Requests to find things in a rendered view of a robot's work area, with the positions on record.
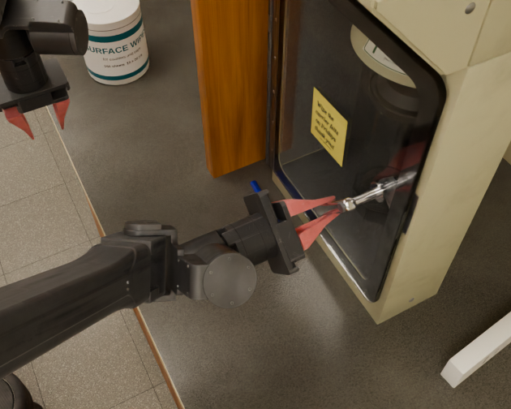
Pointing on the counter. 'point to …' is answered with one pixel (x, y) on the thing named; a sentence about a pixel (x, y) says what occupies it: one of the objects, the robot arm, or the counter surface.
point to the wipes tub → (114, 40)
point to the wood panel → (232, 80)
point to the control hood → (434, 27)
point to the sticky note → (328, 127)
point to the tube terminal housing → (457, 160)
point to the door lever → (351, 201)
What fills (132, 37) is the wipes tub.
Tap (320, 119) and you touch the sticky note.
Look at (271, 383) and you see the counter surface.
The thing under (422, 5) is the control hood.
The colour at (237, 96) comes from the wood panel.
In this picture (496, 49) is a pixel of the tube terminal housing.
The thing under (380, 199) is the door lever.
